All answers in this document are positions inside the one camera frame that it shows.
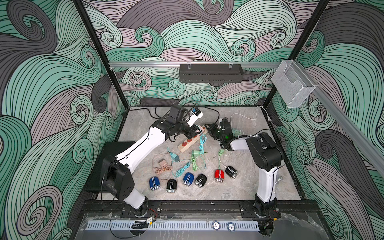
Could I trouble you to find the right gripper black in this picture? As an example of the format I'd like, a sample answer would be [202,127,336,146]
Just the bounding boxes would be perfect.
[204,123,225,143]

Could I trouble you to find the beige power strip red sockets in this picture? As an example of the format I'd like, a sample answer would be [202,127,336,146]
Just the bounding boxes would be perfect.
[178,126,208,153]

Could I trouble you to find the green USB charger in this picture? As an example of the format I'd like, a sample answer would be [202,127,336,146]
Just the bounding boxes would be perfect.
[191,150,200,159]

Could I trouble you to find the teal USB charger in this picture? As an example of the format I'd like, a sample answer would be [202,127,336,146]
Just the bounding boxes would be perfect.
[170,152,180,162]

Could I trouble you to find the pink USB cable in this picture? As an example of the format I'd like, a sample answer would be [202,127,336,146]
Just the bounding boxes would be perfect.
[152,154,175,181]

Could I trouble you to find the pink USB charger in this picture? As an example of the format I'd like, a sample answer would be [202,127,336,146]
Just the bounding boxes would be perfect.
[159,160,168,169]

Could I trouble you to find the teal usb cable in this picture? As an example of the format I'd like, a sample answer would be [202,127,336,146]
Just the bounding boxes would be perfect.
[166,146,191,178]
[197,133,208,155]

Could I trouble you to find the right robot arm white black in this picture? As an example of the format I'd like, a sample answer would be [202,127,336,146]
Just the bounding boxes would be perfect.
[205,118,283,214]

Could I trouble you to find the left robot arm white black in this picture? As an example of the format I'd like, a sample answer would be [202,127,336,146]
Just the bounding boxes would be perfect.
[100,120,202,210]

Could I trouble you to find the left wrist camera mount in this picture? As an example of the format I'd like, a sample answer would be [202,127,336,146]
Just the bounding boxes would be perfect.
[167,104,204,127]

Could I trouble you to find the black power strip cable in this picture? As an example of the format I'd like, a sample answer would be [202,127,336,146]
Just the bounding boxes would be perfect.
[121,106,220,125]

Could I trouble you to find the black wall shelf tray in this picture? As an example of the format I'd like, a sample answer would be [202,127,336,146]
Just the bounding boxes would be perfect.
[179,64,244,87]

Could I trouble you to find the white power strip cable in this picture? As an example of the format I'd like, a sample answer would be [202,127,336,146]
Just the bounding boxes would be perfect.
[230,105,272,130]

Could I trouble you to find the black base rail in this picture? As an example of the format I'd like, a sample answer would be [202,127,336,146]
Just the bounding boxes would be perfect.
[80,200,320,219]

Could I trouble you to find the clear acrylic wall holder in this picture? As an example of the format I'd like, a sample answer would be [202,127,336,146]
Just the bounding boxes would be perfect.
[272,60,316,108]

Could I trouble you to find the perforated white cable duct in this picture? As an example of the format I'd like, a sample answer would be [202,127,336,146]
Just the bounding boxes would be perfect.
[85,220,260,232]

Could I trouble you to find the aluminium wall rail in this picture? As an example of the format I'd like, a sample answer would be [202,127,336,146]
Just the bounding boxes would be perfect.
[108,61,281,69]

